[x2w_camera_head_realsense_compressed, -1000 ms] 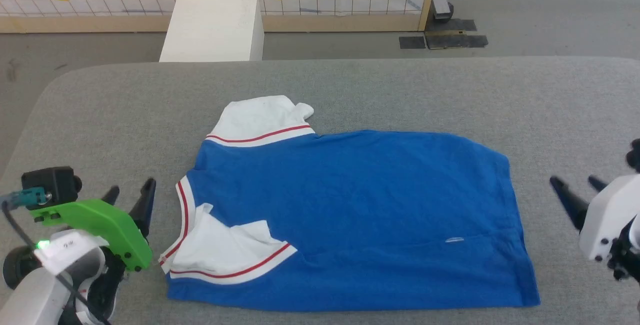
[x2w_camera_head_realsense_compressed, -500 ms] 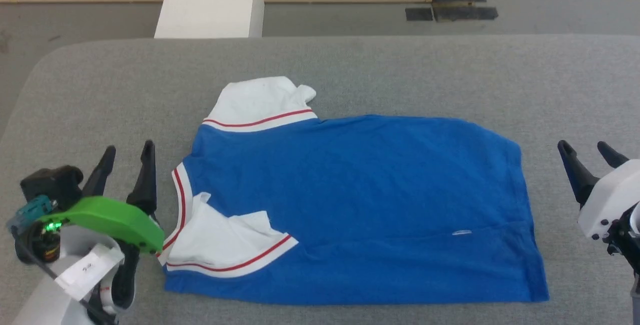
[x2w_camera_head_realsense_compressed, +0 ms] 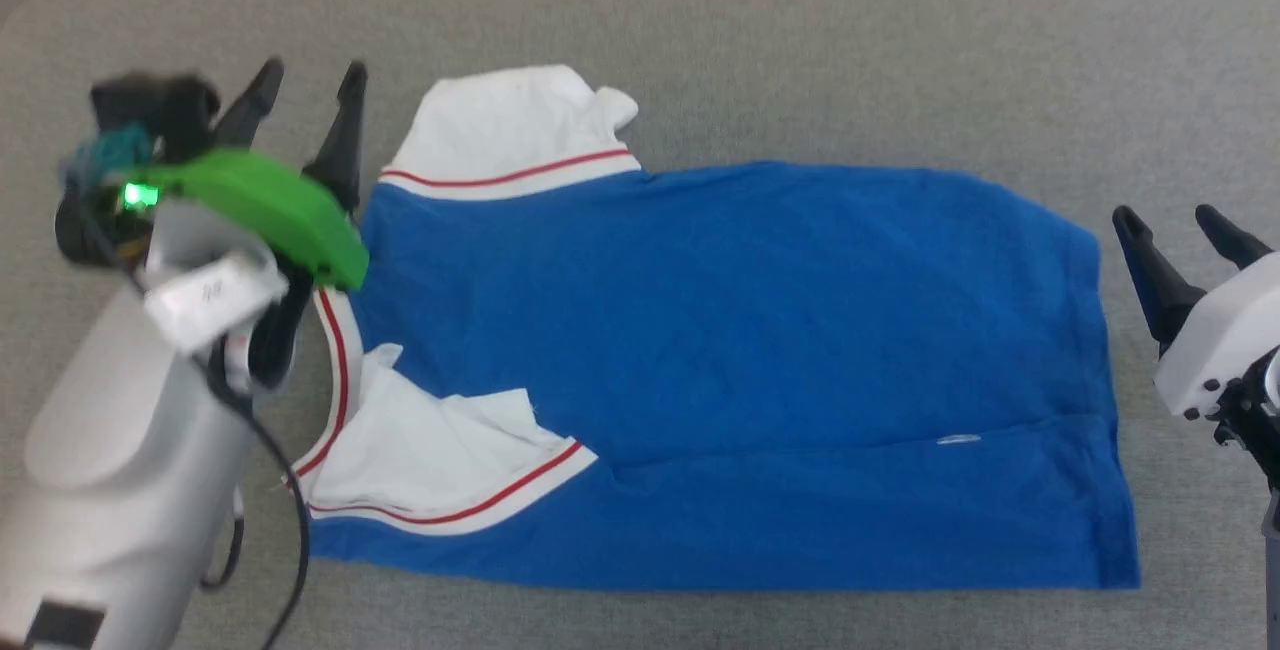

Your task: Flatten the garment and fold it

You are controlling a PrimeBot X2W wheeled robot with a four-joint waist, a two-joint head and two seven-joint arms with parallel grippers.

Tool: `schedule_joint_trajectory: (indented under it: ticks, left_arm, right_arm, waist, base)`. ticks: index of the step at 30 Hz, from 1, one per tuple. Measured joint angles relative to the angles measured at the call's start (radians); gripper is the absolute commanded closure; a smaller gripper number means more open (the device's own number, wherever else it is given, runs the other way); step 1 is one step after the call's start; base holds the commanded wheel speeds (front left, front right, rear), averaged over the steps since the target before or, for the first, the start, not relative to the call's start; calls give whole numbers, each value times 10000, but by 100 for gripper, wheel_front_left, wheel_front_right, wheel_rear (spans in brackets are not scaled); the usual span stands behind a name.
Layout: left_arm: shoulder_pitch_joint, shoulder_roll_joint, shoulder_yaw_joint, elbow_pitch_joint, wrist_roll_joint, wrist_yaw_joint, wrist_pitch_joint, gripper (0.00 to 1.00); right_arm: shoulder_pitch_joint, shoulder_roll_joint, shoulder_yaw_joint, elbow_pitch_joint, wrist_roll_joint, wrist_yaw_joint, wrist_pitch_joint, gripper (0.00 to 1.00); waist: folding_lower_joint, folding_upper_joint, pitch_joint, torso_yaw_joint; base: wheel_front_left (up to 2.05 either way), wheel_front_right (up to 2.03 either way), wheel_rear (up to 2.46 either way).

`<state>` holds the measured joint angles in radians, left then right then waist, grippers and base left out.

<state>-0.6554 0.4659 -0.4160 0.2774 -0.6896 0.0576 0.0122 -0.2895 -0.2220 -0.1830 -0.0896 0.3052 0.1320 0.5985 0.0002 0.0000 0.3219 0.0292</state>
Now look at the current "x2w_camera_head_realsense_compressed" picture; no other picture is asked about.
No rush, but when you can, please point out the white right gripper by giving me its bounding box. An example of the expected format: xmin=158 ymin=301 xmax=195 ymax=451
xmin=1111 ymin=204 xmax=1280 ymax=421

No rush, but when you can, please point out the blue garment with white sleeves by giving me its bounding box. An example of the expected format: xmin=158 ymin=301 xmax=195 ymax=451
xmin=290 ymin=64 xmax=1142 ymax=593

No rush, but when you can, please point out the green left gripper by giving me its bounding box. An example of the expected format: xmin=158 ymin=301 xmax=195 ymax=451
xmin=55 ymin=57 xmax=371 ymax=393

